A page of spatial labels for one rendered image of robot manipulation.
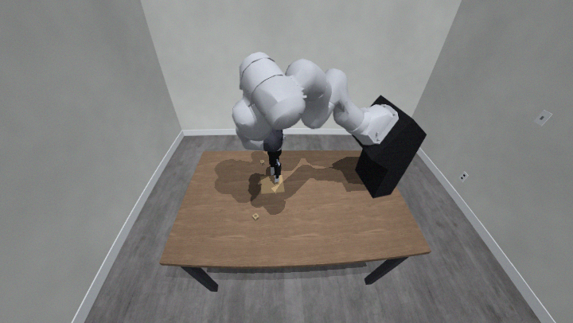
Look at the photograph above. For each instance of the tan flat mat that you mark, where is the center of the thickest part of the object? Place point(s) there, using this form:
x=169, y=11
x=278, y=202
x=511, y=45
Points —
x=267, y=185

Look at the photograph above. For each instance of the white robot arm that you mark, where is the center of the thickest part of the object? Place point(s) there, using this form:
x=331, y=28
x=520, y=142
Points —
x=269, y=94

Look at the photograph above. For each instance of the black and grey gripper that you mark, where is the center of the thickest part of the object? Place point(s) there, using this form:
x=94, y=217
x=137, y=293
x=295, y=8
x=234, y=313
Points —
x=275, y=165

